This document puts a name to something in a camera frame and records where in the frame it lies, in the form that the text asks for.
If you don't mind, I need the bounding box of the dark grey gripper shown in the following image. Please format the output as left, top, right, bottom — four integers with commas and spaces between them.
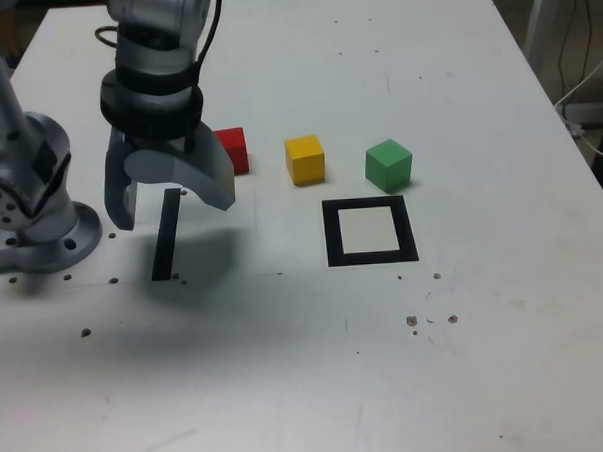
101, 119, 238, 233

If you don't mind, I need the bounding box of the black tape strip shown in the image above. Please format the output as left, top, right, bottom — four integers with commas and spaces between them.
147, 187, 186, 283

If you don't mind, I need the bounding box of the black camera cable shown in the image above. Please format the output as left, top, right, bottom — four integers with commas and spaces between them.
94, 0, 227, 91

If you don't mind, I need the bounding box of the yellow cube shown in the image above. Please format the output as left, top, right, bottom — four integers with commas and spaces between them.
284, 133, 328, 188

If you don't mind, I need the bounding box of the green cube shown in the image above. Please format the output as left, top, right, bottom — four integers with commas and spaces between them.
363, 137, 415, 194

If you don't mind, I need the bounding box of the red cube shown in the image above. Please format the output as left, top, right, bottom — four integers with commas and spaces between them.
212, 126, 251, 178

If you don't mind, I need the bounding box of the white cable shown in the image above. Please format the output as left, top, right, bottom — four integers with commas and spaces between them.
552, 46, 603, 109

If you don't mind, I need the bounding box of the black tape square outline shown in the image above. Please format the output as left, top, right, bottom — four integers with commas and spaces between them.
320, 194, 420, 269

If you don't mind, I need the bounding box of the thin black cable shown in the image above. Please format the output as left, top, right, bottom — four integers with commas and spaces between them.
555, 0, 597, 99

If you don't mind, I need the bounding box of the white metal frame leg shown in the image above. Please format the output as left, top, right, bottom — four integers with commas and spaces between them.
521, 0, 565, 65

